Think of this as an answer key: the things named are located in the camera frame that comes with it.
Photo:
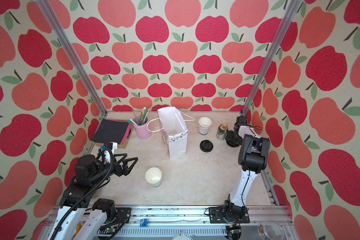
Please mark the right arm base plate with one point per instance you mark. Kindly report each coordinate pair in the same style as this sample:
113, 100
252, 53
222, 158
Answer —
218, 215

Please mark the brown wooden stirrer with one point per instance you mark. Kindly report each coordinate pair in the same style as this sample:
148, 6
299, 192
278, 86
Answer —
135, 117

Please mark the clear plastic container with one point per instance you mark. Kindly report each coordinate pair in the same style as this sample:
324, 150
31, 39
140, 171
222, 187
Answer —
270, 230

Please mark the blue small block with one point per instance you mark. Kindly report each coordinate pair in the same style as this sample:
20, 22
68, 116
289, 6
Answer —
143, 223

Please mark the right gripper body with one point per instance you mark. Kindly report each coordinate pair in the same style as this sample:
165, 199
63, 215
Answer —
233, 139

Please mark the green drink can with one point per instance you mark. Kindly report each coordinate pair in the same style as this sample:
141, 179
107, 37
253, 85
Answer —
222, 132

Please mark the aluminium frame post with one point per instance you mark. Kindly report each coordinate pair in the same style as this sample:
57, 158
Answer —
58, 29
274, 47

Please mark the black napkin stack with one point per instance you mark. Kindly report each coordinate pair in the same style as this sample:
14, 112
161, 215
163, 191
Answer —
112, 131

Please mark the pink straw holder cup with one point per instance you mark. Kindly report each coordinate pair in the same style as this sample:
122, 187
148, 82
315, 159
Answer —
142, 131

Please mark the left aluminium frame post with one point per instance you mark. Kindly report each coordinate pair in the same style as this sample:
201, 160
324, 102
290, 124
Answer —
58, 29

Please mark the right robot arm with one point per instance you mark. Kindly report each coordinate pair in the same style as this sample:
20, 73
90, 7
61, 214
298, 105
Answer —
253, 158

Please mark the white paper coffee cup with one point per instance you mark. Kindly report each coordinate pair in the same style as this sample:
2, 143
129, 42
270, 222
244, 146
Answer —
154, 177

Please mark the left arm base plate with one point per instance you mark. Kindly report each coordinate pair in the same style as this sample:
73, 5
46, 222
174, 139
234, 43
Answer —
115, 215

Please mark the right aluminium frame post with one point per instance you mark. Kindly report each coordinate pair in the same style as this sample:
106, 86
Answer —
274, 47

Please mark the green paper straw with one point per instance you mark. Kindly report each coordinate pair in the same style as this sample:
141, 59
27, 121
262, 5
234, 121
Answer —
144, 112

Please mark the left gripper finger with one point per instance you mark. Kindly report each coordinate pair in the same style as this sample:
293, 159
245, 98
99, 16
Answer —
123, 171
128, 164

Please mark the white paper gift bag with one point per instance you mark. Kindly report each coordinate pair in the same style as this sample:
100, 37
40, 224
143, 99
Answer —
173, 128

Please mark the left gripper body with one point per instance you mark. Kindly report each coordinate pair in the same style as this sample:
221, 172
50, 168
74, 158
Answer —
102, 172

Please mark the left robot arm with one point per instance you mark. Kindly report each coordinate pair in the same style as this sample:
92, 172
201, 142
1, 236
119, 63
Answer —
75, 219

